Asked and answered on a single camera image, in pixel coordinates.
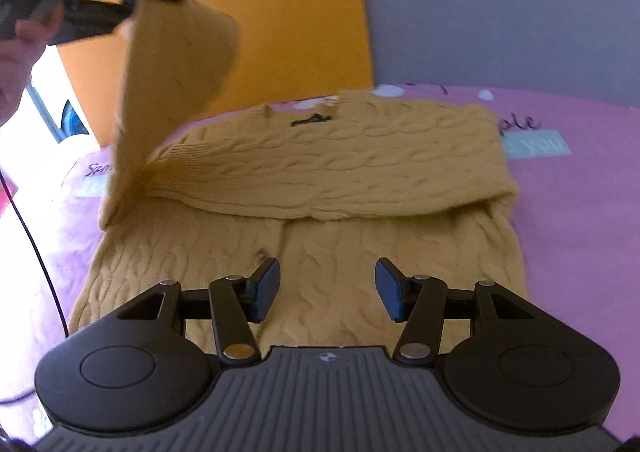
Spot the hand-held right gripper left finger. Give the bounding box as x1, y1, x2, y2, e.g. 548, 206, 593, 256
117, 257, 281, 363

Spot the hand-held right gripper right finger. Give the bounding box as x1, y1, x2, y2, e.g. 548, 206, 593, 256
375, 257, 535, 364

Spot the mustard cable-knit sweater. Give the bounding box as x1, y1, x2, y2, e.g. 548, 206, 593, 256
68, 0, 530, 350

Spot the person's left hand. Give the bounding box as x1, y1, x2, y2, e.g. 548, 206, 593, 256
0, 0, 66, 125

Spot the orange wooden headboard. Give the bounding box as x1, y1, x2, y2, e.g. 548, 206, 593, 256
56, 0, 376, 149

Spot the pink printed bed sheet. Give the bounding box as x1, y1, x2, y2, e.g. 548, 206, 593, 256
0, 83, 640, 445

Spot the thin black cable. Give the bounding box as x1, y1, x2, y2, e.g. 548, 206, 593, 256
0, 171, 69, 404

